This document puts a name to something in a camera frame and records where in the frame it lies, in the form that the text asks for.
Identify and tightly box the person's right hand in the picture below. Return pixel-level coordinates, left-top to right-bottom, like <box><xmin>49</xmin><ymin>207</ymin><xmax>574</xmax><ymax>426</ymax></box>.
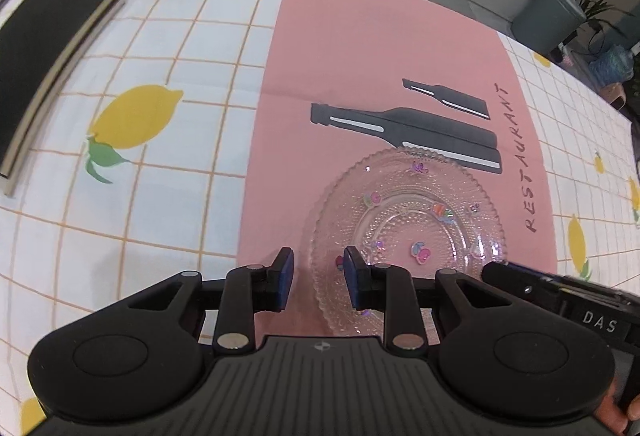
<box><xmin>592</xmin><ymin>383</ymin><xmax>633</xmax><ymax>436</ymax></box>

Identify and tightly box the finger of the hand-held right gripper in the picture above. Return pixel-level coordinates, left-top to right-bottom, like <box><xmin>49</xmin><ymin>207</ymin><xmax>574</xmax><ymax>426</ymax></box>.
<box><xmin>480</xmin><ymin>260</ymin><xmax>565</xmax><ymax>303</ymax></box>

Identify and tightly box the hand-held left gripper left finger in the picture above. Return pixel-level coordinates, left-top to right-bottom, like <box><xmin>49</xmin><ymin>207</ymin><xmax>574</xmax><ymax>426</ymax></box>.
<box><xmin>120</xmin><ymin>247</ymin><xmax>296</xmax><ymax>357</ymax></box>

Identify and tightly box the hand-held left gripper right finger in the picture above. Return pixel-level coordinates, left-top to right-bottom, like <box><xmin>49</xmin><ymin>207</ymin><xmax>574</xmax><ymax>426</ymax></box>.
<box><xmin>342</xmin><ymin>245</ymin><xmax>525</xmax><ymax>352</ymax></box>

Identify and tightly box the grey plant pot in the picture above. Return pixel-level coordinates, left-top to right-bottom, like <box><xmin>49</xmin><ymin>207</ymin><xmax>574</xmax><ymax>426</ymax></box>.
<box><xmin>512</xmin><ymin>0</ymin><xmax>587</xmax><ymax>50</ymax></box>

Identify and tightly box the pink bottle print placemat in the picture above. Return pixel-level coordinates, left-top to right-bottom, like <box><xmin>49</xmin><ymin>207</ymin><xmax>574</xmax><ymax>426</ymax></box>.
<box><xmin>234</xmin><ymin>0</ymin><xmax>559</xmax><ymax>343</ymax></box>

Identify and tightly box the blue woven bag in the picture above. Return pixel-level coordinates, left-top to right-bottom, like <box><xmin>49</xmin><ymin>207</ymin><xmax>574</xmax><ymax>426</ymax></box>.
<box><xmin>589</xmin><ymin>47</ymin><xmax>637</xmax><ymax>86</ymax></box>

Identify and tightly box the clear glass plate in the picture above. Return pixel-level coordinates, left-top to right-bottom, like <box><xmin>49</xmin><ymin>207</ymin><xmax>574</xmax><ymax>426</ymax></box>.
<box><xmin>308</xmin><ymin>148</ymin><xmax>509</xmax><ymax>338</ymax></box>

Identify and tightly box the black hardcover book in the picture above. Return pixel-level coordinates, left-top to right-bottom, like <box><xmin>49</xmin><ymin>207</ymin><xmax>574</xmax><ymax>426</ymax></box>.
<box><xmin>0</xmin><ymin>0</ymin><xmax>127</xmax><ymax>197</ymax></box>

